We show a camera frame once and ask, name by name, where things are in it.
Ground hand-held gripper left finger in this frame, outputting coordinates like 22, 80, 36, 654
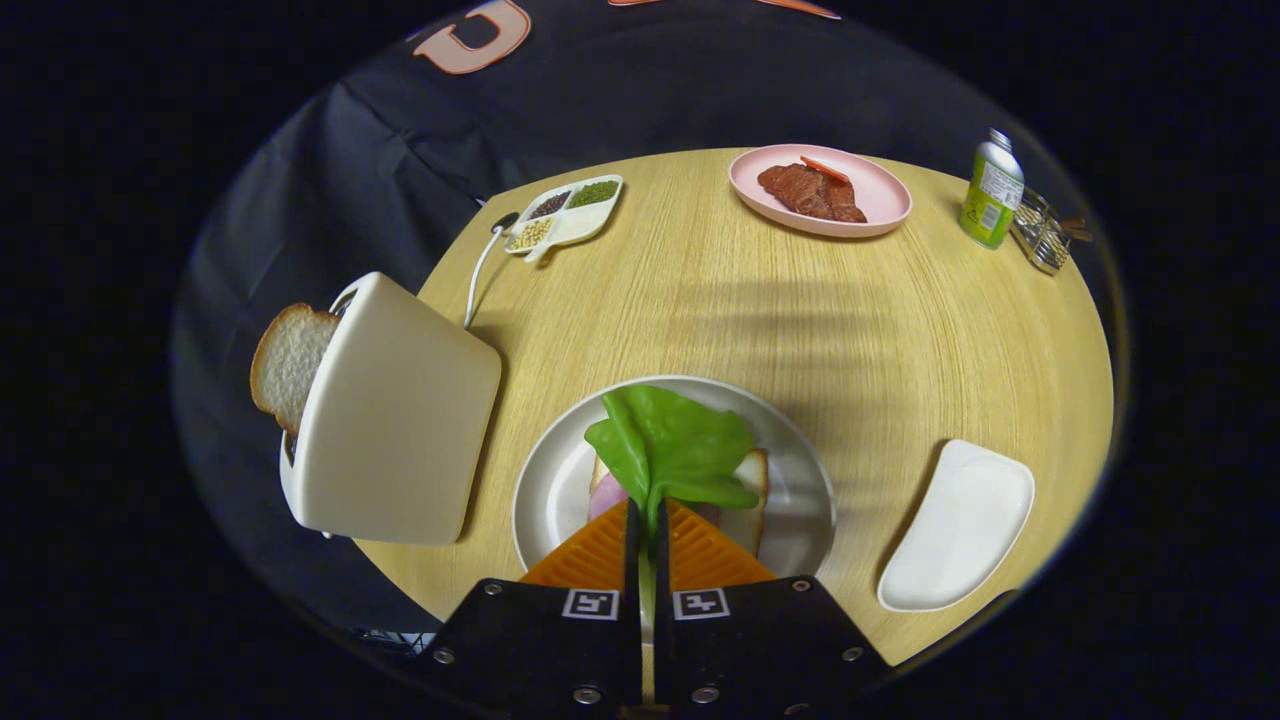
420, 497, 643, 713

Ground pink ham slice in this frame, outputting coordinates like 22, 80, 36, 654
588, 473, 726, 526

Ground green lettuce leaf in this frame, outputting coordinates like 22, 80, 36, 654
584, 385, 761, 626

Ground toasted bread slice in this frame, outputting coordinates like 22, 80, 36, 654
249, 303, 343, 436

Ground white oblong dish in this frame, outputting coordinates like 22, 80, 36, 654
877, 439, 1036, 613

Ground white power cable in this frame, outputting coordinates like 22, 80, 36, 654
463, 225, 506, 329

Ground green bottle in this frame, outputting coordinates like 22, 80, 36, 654
959, 128, 1026, 251

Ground white bread slice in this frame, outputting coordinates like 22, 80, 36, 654
588, 448, 769, 557

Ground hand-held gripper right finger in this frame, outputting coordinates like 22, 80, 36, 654
655, 497, 891, 716

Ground white divided tray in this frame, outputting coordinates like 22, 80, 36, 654
503, 174, 624, 264

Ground white toaster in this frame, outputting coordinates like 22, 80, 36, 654
280, 272, 503, 547

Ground small wire basket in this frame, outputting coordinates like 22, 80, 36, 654
1010, 186, 1081, 276

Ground pink plate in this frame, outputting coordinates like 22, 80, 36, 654
728, 144, 913, 239

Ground white round plate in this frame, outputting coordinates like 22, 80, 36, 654
512, 375, 837, 601

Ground red meat slice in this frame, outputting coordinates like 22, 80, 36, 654
757, 163, 868, 224

